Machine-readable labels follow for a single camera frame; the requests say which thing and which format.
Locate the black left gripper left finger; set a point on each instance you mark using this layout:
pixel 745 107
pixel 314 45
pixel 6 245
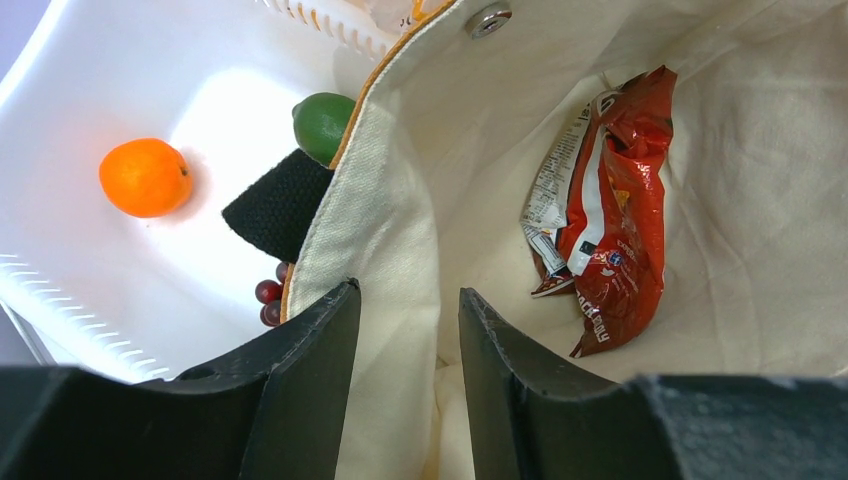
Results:
pixel 273 408

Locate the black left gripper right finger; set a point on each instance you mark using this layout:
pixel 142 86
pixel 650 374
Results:
pixel 534 415

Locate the dark red grape bunch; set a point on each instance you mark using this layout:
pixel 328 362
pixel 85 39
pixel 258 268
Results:
pixel 269 293

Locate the red chip bag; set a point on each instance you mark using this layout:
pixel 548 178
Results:
pixel 594 217

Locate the orange fruit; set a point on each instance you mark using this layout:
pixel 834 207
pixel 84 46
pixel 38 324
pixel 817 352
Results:
pixel 146 178

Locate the green lime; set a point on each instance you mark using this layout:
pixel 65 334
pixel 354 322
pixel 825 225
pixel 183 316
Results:
pixel 319 124

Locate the orange translucent plastic grocery bag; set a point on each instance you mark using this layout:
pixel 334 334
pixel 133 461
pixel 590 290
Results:
pixel 400 13

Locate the white perforated plastic basket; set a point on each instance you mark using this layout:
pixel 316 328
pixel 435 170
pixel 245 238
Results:
pixel 126 128

